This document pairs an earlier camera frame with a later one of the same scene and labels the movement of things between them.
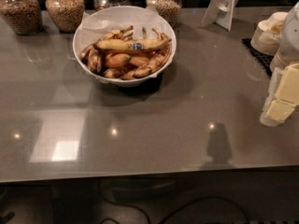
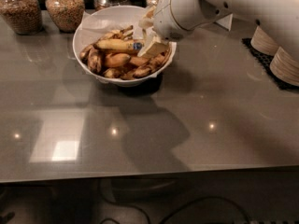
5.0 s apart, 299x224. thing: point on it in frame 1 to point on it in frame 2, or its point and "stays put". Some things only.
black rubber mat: (263, 59) stays put
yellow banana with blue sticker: (131, 45) stays put
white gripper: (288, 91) to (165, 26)
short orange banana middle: (117, 60) stays put
